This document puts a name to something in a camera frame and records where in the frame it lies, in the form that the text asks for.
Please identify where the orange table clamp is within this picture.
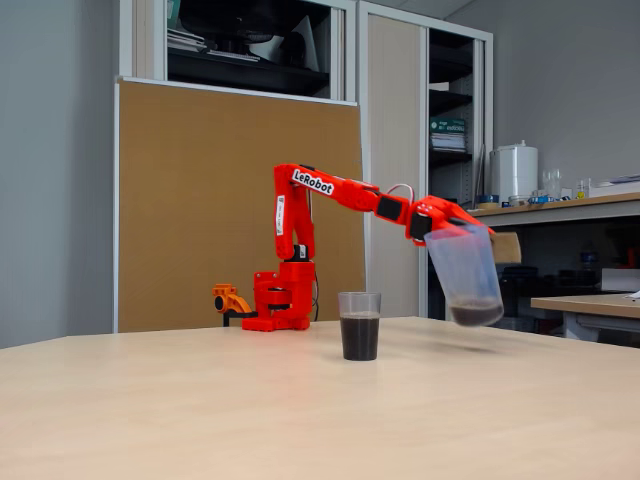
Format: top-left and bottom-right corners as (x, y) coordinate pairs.
(211, 283), (259, 329)

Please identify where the white cylindrical canister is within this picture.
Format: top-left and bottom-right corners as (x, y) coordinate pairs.
(488, 140), (540, 204)

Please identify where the white paper sheet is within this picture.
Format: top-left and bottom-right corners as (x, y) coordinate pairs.
(248, 14), (322, 74)

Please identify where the low wood top desk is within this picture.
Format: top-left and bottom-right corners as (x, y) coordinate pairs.
(530, 291), (640, 347)

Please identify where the stack of white documents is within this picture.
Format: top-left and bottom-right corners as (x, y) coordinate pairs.
(430, 132), (468, 153)

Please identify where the brown pin board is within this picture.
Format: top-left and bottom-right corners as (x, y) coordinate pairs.
(113, 75), (370, 335)

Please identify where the clear plastic cup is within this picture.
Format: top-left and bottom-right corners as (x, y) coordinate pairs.
(337, 291), (383, 362)

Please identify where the stack of papers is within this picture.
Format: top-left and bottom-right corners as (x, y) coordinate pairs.
(166, 26), (208, 54)

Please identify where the black electronic device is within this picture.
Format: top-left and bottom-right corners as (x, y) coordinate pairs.
(502, 264), (541, 287)

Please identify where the wood top workbench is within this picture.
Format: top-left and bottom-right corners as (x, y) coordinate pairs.
(464, 191), (640, 327)

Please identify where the clear drinking glass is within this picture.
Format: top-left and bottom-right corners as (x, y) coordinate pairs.
(541, 168), (563, 199)

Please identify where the tall grey office cabinet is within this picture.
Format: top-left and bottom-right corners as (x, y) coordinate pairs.
(118, 0), (359, 105)
(357, 0), (495, 322)

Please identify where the black power cable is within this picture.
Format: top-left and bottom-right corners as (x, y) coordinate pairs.
(309, 269), (322, 323)

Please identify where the clear jug with cardboard handle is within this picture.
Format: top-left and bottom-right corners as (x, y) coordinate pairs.
(423, 223), (523, 328)

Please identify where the flat white box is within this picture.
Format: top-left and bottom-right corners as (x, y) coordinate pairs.
(589, 174), (640, 199)

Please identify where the green book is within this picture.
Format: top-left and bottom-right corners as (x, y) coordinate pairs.
(430, 117), (467, 134)

